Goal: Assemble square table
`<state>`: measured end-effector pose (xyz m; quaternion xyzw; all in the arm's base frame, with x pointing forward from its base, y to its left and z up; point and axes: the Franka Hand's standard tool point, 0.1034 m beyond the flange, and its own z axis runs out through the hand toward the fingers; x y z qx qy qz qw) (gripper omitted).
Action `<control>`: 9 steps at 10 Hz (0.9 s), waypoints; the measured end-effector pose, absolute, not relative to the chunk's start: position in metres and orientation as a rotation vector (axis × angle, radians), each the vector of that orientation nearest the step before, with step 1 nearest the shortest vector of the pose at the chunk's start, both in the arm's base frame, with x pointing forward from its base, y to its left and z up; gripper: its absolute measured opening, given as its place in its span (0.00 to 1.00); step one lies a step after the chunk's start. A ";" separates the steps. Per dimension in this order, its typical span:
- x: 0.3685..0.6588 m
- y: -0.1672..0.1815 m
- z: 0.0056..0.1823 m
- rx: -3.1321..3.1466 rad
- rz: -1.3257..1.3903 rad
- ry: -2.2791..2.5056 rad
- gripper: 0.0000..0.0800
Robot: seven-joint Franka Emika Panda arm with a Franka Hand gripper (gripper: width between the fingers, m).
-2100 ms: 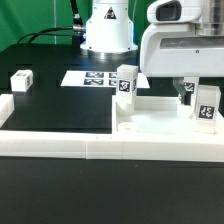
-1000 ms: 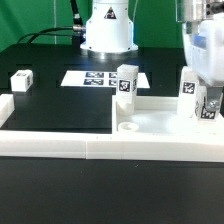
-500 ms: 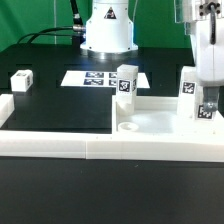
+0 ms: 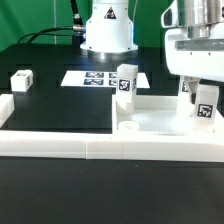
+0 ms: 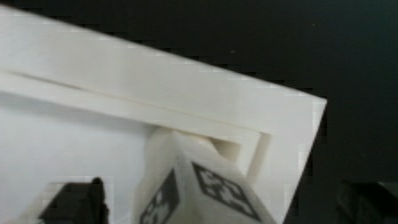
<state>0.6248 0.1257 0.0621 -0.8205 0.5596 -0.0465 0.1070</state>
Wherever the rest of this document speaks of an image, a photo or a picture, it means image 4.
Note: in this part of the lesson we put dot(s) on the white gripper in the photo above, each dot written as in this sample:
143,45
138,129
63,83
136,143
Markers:
194,43

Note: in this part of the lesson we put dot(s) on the white sheet with AprilTags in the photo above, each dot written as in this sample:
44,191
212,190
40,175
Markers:
74,78

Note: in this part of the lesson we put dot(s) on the white U-shaped obstacle wall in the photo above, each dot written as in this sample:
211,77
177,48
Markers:
206,147

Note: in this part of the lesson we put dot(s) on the white square tabletop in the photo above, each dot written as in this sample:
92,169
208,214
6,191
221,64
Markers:
153,114

